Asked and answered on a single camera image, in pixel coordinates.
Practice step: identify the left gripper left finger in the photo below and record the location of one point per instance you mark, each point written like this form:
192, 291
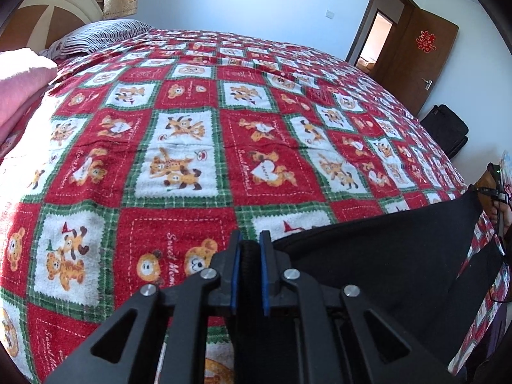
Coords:
158, 334

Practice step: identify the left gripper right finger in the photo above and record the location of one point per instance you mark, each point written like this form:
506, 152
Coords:
341, 336

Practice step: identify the black pants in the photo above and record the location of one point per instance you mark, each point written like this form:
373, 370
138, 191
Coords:
413, 265

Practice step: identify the person's right hand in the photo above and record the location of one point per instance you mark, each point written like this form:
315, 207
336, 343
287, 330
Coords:
500, 217

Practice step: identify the wooden bedside cabinet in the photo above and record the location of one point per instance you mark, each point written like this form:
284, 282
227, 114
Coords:
490, 183

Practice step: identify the black suitcase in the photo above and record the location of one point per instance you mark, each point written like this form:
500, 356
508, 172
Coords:
447, 129

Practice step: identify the red door decoration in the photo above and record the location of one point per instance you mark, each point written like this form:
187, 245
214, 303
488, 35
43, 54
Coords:
426, 41

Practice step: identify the brown wooden door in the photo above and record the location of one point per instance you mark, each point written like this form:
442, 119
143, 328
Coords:
401, 66

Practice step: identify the red patchwork bear bedspread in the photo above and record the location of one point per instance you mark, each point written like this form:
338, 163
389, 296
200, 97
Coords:
141, 158

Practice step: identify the pink folded blanket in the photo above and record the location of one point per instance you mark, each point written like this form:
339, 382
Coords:
24, 76

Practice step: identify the striped pillow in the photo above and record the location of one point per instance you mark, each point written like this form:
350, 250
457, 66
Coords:
95, 36

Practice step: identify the cream and brown headboard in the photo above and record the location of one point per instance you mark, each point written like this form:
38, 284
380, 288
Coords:
37, 24

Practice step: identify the silver door handle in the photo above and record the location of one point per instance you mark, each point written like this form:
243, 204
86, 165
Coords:
427, 83

